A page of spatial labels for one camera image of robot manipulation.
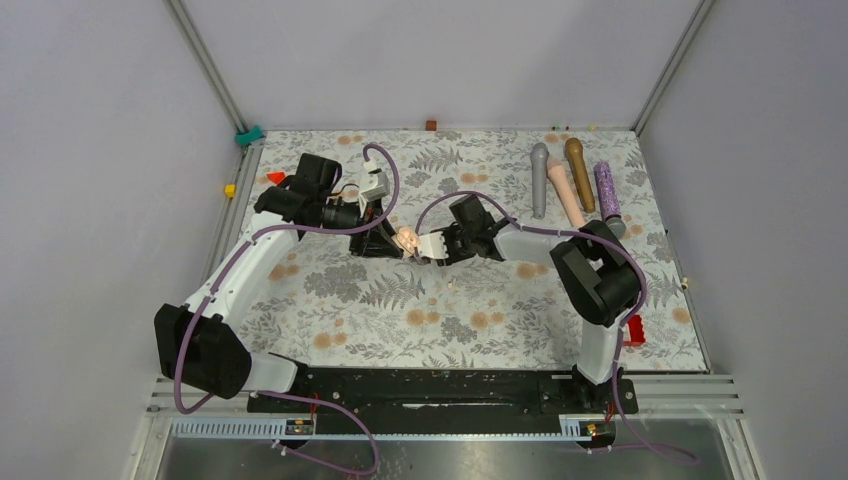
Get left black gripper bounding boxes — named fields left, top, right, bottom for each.
left=318, top=195, right=403, bottom=257

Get pink earbud charging case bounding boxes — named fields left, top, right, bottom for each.
left=393, top=227, right=420, bottom=255

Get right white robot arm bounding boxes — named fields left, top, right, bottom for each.
left=433, top=192, right=647, bottom=412

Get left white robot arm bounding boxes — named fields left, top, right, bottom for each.
left=154, top=144, right=400, bottom=413

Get floral patterned mat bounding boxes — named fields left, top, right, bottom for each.
left=239, top=130, right=707, bottom=372

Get grey toy microphone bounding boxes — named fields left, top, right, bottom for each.
left=529, top=142, right=549, bottom=219

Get pink toy microphone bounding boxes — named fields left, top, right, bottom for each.
left=547, top=159, right=587, bottom=228

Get orange triangular block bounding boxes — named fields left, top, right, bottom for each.
left=266, top=171, right=286, bottom=185

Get gold toy microphone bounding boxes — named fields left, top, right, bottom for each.
left=564, top=137, right=596, bottom=213

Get purple glitter toy microphone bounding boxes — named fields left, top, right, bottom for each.
left=593, top=161, right=627, bottom=239

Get teal clamp block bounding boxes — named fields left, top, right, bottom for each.
left=234, top=125, right=265, bottom=148

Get red plastic box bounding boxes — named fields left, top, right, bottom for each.
left=622, top=314, right=646, bottom=348

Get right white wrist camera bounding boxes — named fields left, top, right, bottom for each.
left=415, top=231, right=449, bottom=266

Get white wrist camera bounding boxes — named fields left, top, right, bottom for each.
left=357, top=162, right=390, bottom=218
left=415, top=231, right=449, bottom=266

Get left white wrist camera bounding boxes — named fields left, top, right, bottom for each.
left=357, top=162, right=390, bottom=218

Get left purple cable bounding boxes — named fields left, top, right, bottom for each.
left=173, top=142, right=402, bottom=477

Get purple cable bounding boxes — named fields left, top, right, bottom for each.
left=414, top=191, right=701, bottom=466
left=173, top=142, right=402, bottom=477

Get aluminium frame rail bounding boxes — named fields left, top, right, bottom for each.
left=163, top=0, right=266, bottom=157

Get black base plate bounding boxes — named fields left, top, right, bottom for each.
left=248, top=366, right=640, bottom=437

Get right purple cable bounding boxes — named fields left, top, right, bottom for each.
left=414, top=191, right=701, bottom=466

